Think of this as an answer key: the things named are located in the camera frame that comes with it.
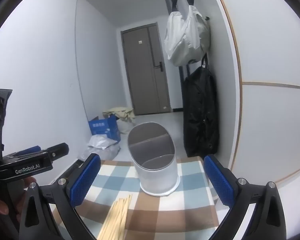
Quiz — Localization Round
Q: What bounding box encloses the black hanging bag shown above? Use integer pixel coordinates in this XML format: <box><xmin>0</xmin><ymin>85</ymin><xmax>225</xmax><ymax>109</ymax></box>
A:
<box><xmin>182</xmin><ymin>55</ymin><xmax>220</xmax><ymax>158</ymax></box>

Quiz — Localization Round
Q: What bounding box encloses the beige cloth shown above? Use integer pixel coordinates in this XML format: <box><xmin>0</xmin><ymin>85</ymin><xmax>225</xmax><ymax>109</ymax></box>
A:
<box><xmin>102</xmin><ymin>107</ymin><xmax>136</xmax><ymax>124</ymax></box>

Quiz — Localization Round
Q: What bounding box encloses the blue cardboard box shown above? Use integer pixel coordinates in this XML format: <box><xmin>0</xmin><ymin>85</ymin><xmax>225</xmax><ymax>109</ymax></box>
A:
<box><xmin>88</xmin><ymin>115</ymin><xmax>121</xmax><ymax>144</ymax></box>

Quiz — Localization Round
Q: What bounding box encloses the person's left hand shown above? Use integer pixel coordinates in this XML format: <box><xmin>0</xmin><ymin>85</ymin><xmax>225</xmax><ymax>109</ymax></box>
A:
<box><xmin>0</xmin><ymin>176</ymin><xmax>38</xmax><ymax>216</ymax></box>

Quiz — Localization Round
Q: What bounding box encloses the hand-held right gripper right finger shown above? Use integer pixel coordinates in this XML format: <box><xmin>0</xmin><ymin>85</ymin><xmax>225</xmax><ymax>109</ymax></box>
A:
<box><xmin>203</xmin><ymin>154</ymin><xmax>287</xmax><ymax>240</ymax></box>

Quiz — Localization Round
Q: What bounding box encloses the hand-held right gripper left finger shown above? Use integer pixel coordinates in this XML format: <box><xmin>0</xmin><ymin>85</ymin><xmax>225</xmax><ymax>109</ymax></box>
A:
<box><xmin>19</xmin><ymin>153</ymin><xmax>101</xmax><ymax>240</ymax></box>

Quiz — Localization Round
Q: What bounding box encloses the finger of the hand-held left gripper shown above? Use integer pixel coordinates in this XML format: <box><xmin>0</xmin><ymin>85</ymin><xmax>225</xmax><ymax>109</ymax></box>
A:
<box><xmin>41</xmin><ymin>142</ymin><xmax>69</xmax><ymax>161</ymax></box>
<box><xmin>14</xmin><ymin>145</ymin><xmax>41</xmax><ymax>157</ymax></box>

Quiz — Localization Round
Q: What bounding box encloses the checked tablecloth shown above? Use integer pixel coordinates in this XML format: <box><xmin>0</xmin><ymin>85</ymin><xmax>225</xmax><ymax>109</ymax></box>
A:
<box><xmin>49</xmin><ymin>156</ymin><xmax>234</xmax><ymax>240</ymax></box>

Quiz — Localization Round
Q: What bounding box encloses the small grey plastic bag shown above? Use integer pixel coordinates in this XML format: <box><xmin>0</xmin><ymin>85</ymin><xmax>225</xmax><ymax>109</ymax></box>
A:
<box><xmin>87</xmin><ymin>134</ymin><xmax>118</xmax><ymax>151</ymax></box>

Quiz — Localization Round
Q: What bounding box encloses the white cabinet with wood trim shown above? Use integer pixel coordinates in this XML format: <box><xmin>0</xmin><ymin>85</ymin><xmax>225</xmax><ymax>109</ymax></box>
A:
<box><xmin>210</xmin><ymin>0</ymin><xmax>300</xmax><ymax>198</ymax></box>

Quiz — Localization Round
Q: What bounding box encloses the white grey shoulder bag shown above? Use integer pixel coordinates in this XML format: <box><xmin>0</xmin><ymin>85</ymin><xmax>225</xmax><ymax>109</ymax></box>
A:
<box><xmin>160</xmin><ymin>0</ymin><xmax>211</xmax><ymax>67</ymax></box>

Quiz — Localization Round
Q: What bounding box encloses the large grey plastic bag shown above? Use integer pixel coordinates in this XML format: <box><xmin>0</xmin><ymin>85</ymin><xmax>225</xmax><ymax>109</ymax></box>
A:
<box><xmin>77</xmin><ymin>145</ymin><xmax>121</xmax><ymax>161</ymax></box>

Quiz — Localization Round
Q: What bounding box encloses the pile of light chopsticks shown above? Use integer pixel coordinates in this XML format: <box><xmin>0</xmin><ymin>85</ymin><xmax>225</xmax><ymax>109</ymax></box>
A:
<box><xmin>97</xmin><ymin>194</ymin><xmax>133</xmax><ymax>240</ymax></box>

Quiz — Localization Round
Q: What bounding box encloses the white sack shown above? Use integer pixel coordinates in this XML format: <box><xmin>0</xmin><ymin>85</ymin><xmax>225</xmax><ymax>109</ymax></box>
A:
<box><xmin>116</xmin><ymin>119</ymin><xmax>135</xmax><ymax>133</ymax></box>

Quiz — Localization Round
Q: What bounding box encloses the white oval utensil holder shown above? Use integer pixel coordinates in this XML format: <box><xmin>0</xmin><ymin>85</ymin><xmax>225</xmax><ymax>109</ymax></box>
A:
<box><xmin>127</xmin><ymin>122</ymin><xmax>180</xmax><ymax>197</ymax></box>

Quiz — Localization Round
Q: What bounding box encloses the grey brown door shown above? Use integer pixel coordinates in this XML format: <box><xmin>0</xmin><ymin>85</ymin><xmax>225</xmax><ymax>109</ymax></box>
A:
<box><xmin>121</xmin><ymin>23</ymin><xmax>171</xmax><ymax>116</ymax></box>

